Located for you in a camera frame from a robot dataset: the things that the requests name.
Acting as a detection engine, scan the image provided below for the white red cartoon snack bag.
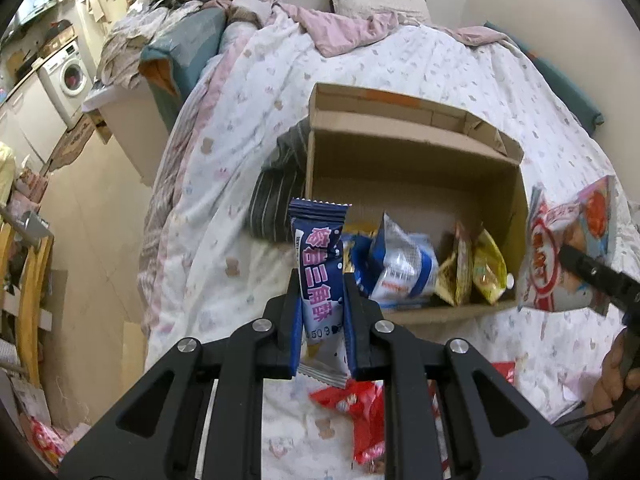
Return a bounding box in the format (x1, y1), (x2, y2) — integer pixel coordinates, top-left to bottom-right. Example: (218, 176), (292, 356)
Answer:
(516, 176), (617, 315)

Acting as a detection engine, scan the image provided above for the red thin snack packet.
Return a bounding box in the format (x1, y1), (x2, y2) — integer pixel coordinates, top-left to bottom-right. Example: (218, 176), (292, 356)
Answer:
(492, 361), (515, 385)

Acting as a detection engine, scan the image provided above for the beige peanut snack packet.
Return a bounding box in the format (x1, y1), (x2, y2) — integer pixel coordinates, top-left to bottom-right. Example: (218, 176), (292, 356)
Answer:
(435, 221), (473, 307)

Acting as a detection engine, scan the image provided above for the blue white snack bag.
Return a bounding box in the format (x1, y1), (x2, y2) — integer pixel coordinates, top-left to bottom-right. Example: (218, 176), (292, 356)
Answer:
(360, 212), (439, 308)

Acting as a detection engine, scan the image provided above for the purple white wafer packet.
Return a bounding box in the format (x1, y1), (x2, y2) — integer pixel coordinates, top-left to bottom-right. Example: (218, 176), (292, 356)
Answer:
(288, 198), (349, 388)

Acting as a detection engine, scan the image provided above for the blue yellow cartoon snack bag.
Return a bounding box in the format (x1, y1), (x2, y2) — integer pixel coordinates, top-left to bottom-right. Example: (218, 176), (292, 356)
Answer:
(342, 233), (376, 296)

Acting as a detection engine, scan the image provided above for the person's right hand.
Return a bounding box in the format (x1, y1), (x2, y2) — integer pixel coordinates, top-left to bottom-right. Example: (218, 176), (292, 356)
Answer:
(585, 330), (639, 430)

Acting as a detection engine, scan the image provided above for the floral white bed quilt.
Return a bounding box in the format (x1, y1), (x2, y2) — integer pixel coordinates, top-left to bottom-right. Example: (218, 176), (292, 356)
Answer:
(139, 9), (639, 479)

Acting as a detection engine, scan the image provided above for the teal bolster cushion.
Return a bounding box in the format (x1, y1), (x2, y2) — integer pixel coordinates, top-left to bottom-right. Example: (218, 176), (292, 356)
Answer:
(483, 21), (605, 138)

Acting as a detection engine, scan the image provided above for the brown cardboard box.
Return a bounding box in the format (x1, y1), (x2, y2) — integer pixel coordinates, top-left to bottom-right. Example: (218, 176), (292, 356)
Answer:
(305, 82), (527, 274)

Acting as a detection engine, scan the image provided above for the wooden drying rack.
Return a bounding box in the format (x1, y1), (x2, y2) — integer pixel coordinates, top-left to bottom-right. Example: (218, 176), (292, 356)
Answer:
(1, 207), (53, 388)

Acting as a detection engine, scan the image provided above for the dark striped garment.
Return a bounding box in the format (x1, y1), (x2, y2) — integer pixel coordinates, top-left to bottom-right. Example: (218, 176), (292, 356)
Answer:
(246, 117), (310, 243)

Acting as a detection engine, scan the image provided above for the brown floor mat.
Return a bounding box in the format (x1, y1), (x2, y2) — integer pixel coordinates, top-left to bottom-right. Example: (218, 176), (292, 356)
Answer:
(47, 114), (96, 172)

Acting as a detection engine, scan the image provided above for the white bedside cabinet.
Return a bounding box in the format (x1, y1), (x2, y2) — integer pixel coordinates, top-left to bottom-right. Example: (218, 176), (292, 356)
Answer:
(82, 80), (169, 188)

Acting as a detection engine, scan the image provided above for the pink blanket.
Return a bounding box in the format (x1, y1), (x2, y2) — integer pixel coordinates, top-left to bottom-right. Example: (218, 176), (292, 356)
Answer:
(226, 0), (511, 59)

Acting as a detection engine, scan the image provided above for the beige pillow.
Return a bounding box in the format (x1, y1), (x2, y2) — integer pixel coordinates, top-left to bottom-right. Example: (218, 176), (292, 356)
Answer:
(331, 0), (432, 24)

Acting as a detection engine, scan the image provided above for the white washing machine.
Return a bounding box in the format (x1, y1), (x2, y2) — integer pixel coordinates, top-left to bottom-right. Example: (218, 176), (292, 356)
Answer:
(37, 40), (92, 130)

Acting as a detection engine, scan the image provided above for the teal folded cushion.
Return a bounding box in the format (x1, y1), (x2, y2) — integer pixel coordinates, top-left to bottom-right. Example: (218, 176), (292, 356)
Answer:
(138, 6), (227, 131)

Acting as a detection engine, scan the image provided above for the pile of clothes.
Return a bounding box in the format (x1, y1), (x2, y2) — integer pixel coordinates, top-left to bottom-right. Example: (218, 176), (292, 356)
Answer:
(96, 0), (231, 89)

